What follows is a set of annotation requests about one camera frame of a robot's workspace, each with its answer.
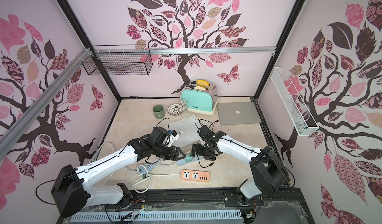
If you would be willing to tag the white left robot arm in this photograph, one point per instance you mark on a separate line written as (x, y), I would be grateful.
(75, 188)

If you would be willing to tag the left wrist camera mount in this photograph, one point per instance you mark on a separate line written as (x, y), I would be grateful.
(173, 135)

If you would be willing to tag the yellow bread slice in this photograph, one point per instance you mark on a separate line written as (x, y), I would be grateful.
(202, 83)

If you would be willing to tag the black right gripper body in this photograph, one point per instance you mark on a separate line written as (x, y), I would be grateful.
(201, 151)

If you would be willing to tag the white perforated cable duct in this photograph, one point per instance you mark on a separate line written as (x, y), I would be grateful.
(156, 217)

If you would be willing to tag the black wire wall basket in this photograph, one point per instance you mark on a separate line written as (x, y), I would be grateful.
(120, 62)

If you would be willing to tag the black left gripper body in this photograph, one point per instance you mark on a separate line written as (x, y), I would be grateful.
(163, 151)

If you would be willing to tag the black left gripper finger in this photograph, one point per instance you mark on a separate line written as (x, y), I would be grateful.
(179, 157)
(178, 151)

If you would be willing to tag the silver grey laptop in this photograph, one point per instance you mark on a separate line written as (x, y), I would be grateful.
(237, 113)

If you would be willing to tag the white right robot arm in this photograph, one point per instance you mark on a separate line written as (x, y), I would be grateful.
(268, 172)

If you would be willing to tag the white wire wall basket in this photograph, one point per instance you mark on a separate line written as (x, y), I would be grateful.
(288, 88)

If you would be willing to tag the white laptop with sticker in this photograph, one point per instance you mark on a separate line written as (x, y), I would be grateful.
(186, 129)

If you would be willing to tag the grey power strip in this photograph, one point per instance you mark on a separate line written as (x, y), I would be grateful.
(182, 161)

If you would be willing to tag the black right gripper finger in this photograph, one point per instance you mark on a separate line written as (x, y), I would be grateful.
(208, 156)
(194, 150)

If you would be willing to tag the mint green toaster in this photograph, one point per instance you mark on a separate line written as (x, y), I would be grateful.
(200, 99)

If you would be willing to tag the orange power strip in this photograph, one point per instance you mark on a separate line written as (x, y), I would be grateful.
(195, 175)

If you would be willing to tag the mint green charger plug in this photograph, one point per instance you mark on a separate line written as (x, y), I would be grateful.
(189, 158)

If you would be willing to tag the green ceramic mug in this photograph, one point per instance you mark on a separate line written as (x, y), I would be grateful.
(158, 111)

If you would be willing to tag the white patterned small bowl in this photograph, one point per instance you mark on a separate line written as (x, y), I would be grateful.
(175, 109)

